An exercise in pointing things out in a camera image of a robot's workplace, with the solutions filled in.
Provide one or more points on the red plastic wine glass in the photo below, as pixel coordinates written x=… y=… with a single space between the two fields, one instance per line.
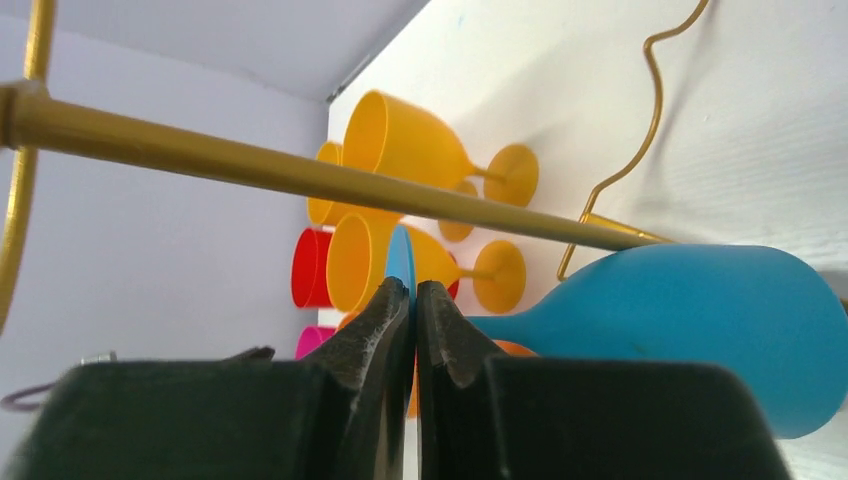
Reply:
x=311 y=268

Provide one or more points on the blue plastic wine glass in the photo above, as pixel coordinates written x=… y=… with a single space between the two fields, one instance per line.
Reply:
x=759 y=313

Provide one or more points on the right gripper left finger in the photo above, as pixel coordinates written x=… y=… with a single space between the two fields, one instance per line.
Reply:
x=338 y=413

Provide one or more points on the yellow wine glass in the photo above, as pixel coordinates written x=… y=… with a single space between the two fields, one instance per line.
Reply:
x=498 y=276
x=389 y=136
x=330 y=213

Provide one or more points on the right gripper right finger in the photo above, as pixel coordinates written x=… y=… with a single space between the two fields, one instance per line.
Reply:
x=484 y=414

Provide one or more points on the orange plastic wine glass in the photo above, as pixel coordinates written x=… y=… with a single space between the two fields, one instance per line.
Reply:
x=511 y=348

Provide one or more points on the yellow wine glass front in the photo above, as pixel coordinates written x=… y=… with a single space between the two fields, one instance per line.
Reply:
x=330 y=213

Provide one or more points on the gold wire glass rack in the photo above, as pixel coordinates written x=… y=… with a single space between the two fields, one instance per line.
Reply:
x=754 y=117

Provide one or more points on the pink plastic wine glass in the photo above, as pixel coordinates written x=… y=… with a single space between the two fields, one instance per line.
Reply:
x=311 y=338

